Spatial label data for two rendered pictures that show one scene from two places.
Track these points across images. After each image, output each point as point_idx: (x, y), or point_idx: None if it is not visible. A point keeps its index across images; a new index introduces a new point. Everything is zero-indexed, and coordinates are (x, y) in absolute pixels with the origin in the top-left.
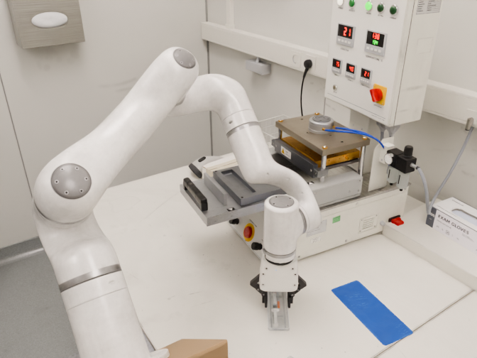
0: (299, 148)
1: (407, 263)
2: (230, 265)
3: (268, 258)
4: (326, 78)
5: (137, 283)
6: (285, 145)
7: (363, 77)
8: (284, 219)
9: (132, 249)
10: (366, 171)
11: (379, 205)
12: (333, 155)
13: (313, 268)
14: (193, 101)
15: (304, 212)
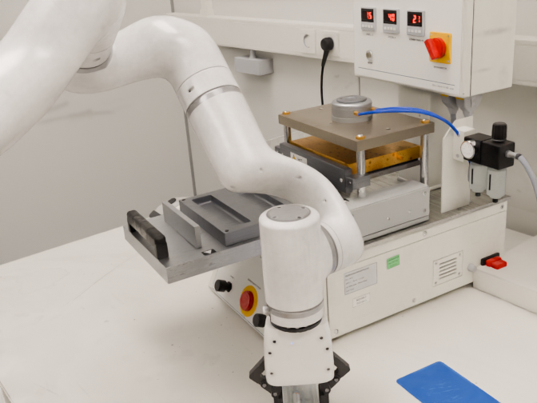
0: (319, 151)
1: (523, 328)
2: (218, 357)
3: (276, 322)
4: (354, 44)
5: (53, 400)
6: (297, 149)
7: (411, 26)
8: (296, 242)
9: (49, 347)
10: (435, 185)
11: (463, 236)
12: (377, 154)
13: (362, 349)
14: (125, 62)
15: (332, 232)
